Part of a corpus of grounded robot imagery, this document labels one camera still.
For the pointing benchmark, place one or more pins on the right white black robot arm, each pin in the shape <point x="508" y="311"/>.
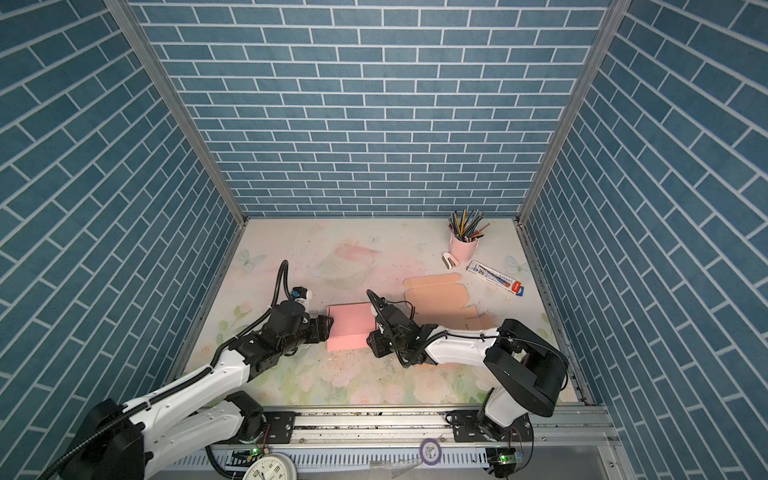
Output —
<point x="531" y="372"/>

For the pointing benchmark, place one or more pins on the pink paper box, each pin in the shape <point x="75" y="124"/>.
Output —
<point x="352" y="324"/>

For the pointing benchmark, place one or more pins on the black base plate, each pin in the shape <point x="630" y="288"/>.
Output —
<point x="267" y="428"/>
<point x="473" y="426"/>

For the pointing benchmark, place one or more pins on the white round clock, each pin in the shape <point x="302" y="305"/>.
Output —
<point x="275" y="466"/>

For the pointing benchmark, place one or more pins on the orange paper box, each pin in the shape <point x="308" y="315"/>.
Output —
<point x="444" y="300"/>

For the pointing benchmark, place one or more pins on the white toothpaste tube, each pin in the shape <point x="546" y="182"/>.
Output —
<point x="496" y="278"/>

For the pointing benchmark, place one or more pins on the pink pencil cup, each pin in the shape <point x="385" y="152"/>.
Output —
<point x="462" y="251"/>

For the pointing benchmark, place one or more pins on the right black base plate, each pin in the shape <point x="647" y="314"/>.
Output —
<point x="473" y="426"/>

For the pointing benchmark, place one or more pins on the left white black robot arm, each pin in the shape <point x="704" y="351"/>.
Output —
<point x="136" y="439"/>

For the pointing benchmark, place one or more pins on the aluminium mounting rail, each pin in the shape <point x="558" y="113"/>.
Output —
<point x="370" y="427"/>

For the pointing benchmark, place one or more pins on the coloured pencils bundle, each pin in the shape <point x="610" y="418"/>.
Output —
<point x="467" y="225"/>

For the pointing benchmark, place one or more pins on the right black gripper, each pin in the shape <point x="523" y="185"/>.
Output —
<point x="375" y="343"/>

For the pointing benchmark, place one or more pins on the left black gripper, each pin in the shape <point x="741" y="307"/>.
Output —
<point x="320" y="329"/>

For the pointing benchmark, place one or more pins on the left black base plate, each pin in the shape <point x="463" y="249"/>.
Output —
<point x="267" y="428"/>

